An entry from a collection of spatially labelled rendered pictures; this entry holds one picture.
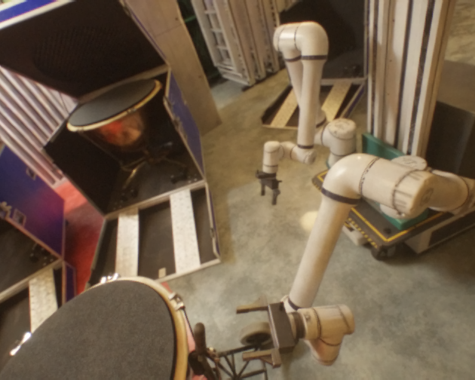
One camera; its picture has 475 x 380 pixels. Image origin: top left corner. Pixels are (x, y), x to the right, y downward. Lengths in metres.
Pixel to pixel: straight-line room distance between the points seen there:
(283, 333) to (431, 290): 1.12
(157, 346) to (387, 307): 1.22
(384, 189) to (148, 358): 0.84
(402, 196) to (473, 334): 1.13
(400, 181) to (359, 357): 1.09
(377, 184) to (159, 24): 2.88
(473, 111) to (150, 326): 1.49
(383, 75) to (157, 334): 1.46
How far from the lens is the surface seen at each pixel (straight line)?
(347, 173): 0.83
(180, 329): 1.01
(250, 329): 1.56
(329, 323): 0.93
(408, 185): 0.77
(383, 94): 1.61
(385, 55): 1.53
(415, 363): 1.69
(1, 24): 2.38
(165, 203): 2.63
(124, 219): 2.68
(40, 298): 2.72
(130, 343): 1.06
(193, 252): 2.16
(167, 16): 3.34
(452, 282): 1.90
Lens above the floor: 1.61
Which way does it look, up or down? 40 degrees down
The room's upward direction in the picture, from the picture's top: 22 degrees counter-clockwise
